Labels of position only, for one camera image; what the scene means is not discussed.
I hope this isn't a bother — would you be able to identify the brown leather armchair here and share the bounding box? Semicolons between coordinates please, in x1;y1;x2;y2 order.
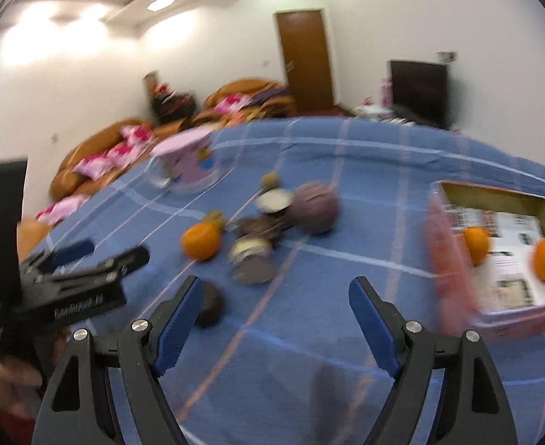
17;220;55;263

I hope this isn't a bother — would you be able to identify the blue plaid cloth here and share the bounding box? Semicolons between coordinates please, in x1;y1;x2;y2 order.
20;116;545;445

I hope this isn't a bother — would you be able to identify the dark passion fruit piece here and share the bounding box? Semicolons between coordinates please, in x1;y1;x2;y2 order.
233;215;285;246
195;280;225;327

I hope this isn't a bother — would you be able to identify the printed paper sheet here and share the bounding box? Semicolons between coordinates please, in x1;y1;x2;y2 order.
449;206;545;311

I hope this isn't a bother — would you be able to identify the long brown leather sofa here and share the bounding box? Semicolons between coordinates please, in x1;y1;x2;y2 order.
50;118;185;200

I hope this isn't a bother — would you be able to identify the small brown leather sofa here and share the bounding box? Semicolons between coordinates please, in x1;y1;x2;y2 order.
203;79;296;123

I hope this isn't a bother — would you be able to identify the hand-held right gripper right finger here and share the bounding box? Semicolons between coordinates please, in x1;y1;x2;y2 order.
348;276;519;445

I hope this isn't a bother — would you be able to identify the pink mug with lid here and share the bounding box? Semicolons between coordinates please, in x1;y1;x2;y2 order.
143;129;222;195

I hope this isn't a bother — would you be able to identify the person's left hand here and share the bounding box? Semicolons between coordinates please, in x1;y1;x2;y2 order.
0;327;72;420

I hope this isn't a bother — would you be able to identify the black television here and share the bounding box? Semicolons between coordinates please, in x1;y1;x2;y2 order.
388;59;452;129

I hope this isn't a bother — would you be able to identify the pink tin box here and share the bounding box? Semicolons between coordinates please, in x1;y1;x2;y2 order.
423;180;545;341

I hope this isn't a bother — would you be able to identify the purple cloth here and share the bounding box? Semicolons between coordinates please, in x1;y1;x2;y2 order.
249;86;296;107

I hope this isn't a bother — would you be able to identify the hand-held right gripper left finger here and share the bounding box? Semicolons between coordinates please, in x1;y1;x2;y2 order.
32;275;205;445

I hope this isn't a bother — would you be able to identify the brown wooden door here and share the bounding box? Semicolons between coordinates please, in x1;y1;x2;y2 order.
274;8;336;114

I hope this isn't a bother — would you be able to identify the whole purple passion fruit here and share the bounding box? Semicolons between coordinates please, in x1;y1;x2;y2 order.
287;182;341;235

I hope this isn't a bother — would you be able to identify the dark cluttered rack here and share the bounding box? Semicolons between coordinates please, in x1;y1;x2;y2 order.
149;86;196;123

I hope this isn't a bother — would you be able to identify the pink flowered pillow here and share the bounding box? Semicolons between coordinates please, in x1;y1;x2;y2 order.
122;125;155;146
72;155;113;181
36;195;90;223
214;94;250;114
106;141;139;165

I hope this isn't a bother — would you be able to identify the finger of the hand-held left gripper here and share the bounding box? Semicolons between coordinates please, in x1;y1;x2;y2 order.
20;238;96;275
50;245;151;284

